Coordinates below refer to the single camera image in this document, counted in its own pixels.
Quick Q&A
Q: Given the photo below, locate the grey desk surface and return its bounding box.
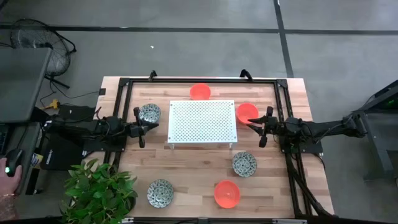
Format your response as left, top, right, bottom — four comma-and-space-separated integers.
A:
0, 121, 42, 197

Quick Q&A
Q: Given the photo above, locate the yellow labelled packet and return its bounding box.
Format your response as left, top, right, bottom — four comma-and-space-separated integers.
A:
30, 152, 44, 169

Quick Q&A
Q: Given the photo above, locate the grey metal stand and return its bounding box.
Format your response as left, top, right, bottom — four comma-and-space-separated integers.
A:
353, 80, 398, 181

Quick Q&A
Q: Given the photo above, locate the black aluminium extrusion frame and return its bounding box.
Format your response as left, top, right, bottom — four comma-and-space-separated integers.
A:
104, 77, 336, 220

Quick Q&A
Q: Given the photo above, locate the black floor fan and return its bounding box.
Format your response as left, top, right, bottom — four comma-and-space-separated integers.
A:
10, 18, 77, 90

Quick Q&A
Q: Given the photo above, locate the flat black box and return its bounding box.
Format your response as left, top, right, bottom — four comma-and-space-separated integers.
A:
58, 104, 96, 123

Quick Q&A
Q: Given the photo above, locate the blue patterned ceramic bowl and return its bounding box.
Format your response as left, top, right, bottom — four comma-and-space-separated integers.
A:
146, 179, 175, 208
139, 103, 162, 124
231, 151, 258, 178

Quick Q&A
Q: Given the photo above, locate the black floor cable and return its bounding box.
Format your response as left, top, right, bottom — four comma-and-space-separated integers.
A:
39, 81, 100, 108

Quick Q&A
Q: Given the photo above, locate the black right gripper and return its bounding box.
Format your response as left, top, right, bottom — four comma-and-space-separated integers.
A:
247, 106, 279, 149

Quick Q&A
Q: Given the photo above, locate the green leafy potted plant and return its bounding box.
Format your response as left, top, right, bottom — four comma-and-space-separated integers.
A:
58, 158, 139, 224

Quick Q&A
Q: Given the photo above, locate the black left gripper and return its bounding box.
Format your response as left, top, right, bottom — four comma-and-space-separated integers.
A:
129, 106, 160, 149

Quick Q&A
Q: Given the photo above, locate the black computer mouse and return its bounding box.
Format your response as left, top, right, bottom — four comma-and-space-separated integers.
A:
4, 148, 24, 177

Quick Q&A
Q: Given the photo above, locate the yellow power plug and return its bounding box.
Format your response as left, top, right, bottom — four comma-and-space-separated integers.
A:
39, 98, 60, 111

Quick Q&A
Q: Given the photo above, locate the black Trossen control box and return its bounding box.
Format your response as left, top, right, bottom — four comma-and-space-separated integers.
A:
40, 136, 85, 171

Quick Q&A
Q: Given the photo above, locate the white perforated metal rack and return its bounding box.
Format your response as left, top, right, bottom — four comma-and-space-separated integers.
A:
167, 99, 239, 149

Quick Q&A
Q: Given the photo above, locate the grey desk panel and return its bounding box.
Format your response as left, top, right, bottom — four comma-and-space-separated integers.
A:
0, 47, 53, 124

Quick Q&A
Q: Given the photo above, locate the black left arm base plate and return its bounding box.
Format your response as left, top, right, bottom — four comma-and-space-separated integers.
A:
82, 136, 127, 153

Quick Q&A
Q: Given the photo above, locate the person's forearm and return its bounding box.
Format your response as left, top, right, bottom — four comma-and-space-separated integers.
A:
0, 194, 19, 222

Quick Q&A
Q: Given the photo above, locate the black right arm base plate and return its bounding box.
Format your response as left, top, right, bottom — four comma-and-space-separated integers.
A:
279, 129, 324, 156

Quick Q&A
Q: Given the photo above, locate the orange plastic mini bowl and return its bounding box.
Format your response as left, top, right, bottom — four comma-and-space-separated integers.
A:
213, 180, 241, 209
189, 83, 212, 101
235, 103, 260, 125

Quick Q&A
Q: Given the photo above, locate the person's hand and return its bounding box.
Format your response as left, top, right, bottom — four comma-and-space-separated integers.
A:
0, 157, 23, 197

